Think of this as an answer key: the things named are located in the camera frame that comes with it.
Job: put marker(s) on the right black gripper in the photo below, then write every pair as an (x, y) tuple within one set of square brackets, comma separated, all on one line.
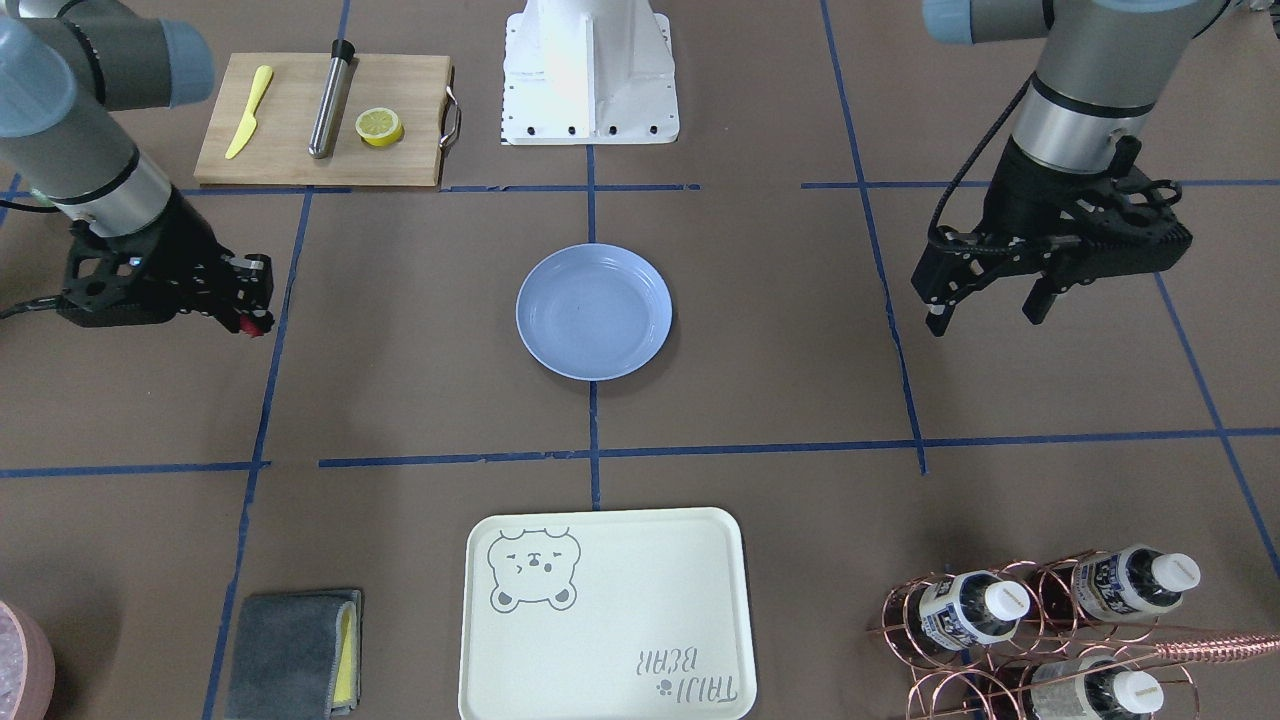
[(182, 243)]

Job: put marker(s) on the dark drink bottle three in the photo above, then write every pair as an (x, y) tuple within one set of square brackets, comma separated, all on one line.
[(1093, 688)]

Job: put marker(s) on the pink bowl of ice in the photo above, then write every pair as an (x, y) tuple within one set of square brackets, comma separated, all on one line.
[(28, 671)]

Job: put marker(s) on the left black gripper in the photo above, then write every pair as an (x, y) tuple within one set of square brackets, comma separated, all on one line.
[(1012, 197)]

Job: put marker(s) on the steel knife sharpener rod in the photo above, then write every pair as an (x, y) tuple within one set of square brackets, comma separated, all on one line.
[(340, 72)]

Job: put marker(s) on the red strawberry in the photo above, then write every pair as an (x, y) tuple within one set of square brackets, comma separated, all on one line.
[(257, 325)]

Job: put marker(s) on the cream bear tray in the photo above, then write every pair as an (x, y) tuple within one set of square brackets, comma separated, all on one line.
[(632, 614)]

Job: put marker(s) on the copper wire bottle rack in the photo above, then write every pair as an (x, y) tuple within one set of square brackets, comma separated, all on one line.
[(1208, 663)]

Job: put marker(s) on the dark drink bottle one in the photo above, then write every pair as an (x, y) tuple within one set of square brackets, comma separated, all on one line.
[(972, 609)]

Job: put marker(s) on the dark drink bottle two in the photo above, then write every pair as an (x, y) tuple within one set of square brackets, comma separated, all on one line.
[(1138, 582)]

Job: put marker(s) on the blue plate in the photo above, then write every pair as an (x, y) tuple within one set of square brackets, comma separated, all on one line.
[(594, 312)]

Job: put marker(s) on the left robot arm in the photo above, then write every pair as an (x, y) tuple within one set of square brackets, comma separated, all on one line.
[(1103, 67)]

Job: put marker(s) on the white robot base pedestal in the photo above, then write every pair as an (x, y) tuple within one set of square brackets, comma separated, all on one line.
[(588, 73)]

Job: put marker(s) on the lemon half slice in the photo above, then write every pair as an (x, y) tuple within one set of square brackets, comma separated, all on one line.
[(379, 127)]

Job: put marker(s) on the yellow plastic knife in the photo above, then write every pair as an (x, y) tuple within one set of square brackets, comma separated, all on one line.
[(248, 122)]

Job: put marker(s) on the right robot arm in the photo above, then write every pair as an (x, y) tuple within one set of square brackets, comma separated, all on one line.
[(140, 253)]

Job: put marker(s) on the grey folded cloth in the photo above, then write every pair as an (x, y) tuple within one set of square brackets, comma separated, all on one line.
[(297, 655)]

